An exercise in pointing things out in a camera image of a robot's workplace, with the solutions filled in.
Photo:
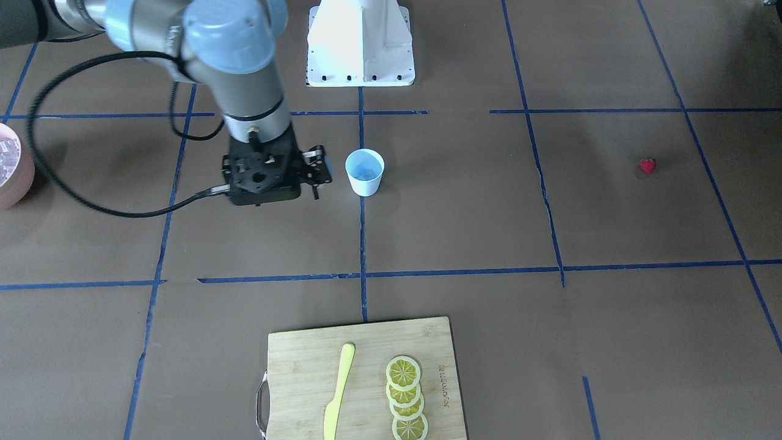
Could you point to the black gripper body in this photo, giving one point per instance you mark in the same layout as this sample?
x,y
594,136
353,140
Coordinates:
x,y
316,170

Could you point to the red strawberry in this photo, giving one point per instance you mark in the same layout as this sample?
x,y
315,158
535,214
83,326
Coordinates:
x,y
647,165

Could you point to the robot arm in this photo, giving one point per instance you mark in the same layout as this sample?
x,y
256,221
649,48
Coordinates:
x,y
228,46

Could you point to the ice cube in cup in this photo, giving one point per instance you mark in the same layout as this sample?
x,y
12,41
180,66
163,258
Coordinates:
x,y
366,173

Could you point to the light blue cup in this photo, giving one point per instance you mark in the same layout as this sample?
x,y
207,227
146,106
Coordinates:
x,y
364,157

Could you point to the pink bowl with ice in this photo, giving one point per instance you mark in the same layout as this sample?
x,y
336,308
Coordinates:
x,y
18,169

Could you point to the wooden cutting board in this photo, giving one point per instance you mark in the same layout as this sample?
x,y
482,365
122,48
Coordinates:
x,y
300,376

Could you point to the lemon slice front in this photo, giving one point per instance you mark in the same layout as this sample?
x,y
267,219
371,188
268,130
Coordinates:
x,y
403,373

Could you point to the yellow plastic knife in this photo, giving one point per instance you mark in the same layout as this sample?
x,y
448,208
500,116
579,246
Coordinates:
x,y
332,409

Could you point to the lemon slice top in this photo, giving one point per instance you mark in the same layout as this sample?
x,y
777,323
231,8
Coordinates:
x,y
410,428

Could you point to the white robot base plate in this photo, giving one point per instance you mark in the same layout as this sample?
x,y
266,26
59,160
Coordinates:
x,y
377,75

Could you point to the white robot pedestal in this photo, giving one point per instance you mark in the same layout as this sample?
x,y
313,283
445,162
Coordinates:
x,y
345,36

